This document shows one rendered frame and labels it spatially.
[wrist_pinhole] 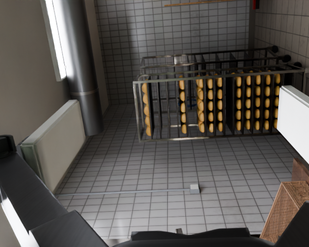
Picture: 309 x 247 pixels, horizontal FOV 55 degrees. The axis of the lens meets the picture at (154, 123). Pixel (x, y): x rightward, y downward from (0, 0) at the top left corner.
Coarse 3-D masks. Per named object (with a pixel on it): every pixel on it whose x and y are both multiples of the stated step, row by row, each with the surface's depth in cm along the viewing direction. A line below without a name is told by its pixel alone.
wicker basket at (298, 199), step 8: (288, 184) 188; (296, 184) 188; (304, 184) 187; (280, 192) 193; (288, 192) 180; (296, 192) 180; (304, 192) 179; (280, 200) 196; (288, 200) 195; (296, 200) 172; (304, 200) 191; (272, 208) 198; (280, 208) 198; (288, 208) 198; (296, 208) 198; (280, 216) 201; (288, 216) 200; (264, 224) 205; (280, 224) 203; (264, 232) 206; (272, 232) 206; (280, 232) 206
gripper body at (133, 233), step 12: (228, 228) 8; (240, 228) 8; (132, 240) 8; (144, 240) 8; (156, 240) 8; (168, 240) 8; (180, 240) 7; (192, 240) 7; (204, 240) 7; (216, 240) 7; (228, 240) 7; (240, 240) 7; (252, 240) 7; (264, 240) 7
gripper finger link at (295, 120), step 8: (280, 88) 19; (288, 88) 18; (280, 96) 19; (288, 96) 17; (296, 96) 16; (304, 96) 16; (280, 104) 19; (288, 104) 17; (296, 104) 16; (304, 104) 15; (280, 112) 19; (288, 112) 17; (296, 112) 16; (304, 112) 15; (280, 120) 19; (288, 120) 17; (296, 120) 16; (304, 120) 15; (280, 128) 19; (288, 128) 18; (296, 128) 16; (304, 128) 15; (288, 136) 18; (296, 136) 16; (304, 136) 15; (296, 144) 17; (304, 144) 16; (304, 152) 16
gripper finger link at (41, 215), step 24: (0, 144) 13; (0, 168) 12; (24, 168) 12; (0, 192) 12; (24, 192) 10; (48, 192) 10; (24, 216) 9; (48, 216) 9; (72, 216) 8; (24, 240) 9; (48, 240) 7; (72, 240) 7; (96, 240) 7
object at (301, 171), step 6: (294, 162) 207; (300, 162) 202; (306, 162) 202; (294, 168) 207; (300, 168) 197; (306, 168) 194; (294, 174) 208; (300, 174) 198; (306, 174) 189; (294, 180) 209; (300, 180) 198; (306, 180) 189
